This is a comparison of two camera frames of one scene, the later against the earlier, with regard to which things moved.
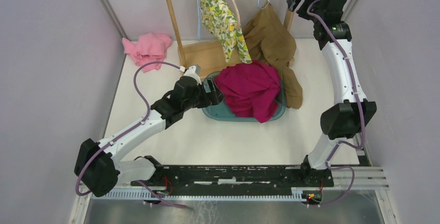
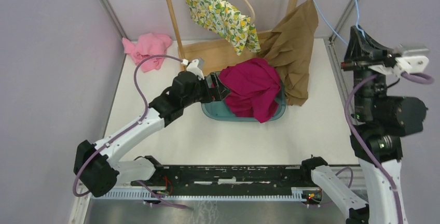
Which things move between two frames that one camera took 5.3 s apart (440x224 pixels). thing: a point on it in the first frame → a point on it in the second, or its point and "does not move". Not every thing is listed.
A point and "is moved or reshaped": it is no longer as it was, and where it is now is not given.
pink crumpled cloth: [149, 47] does not move
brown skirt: [269, 39] → [291, 44]
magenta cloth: [251, 88] does not move
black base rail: [238, 176] does not move
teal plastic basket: [221, 111] does not move
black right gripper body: [302, 11] → [364, 64]
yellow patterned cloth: [220, 23] is moved or reshaped
